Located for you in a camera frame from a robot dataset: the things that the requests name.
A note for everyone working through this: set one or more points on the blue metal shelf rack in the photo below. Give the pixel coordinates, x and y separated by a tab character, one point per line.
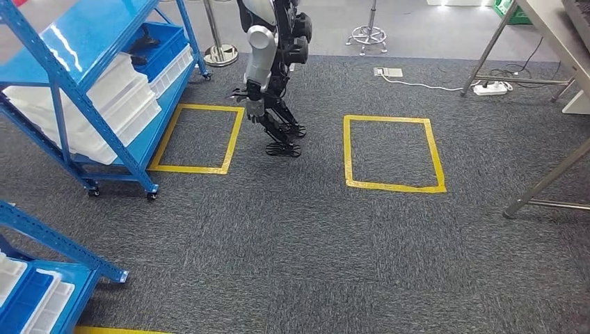
46	239
83	41

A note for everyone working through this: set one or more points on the yellow floor tape square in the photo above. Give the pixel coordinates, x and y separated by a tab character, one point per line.
346	147

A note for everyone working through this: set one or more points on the black silver humanoid robot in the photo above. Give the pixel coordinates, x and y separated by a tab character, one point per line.
258	60

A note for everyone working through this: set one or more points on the flat white floor box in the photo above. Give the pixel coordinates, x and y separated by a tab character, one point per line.
392	72

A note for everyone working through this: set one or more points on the black seat chrome stool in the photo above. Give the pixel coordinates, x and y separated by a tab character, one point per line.
371	14

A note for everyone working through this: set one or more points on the black plastic parts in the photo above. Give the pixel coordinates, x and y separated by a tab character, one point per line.
145	44

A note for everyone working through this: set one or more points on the white power strip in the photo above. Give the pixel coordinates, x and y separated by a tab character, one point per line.
491	89

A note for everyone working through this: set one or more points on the stainless steel table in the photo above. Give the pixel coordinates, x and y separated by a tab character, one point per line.
548	181

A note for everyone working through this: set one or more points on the green plastic crate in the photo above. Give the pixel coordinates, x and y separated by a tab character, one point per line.
516	16

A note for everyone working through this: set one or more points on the white cabinet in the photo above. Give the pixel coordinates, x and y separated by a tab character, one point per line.
578	103

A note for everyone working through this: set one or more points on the chrome stanchion post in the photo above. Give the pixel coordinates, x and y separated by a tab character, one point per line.
221	55

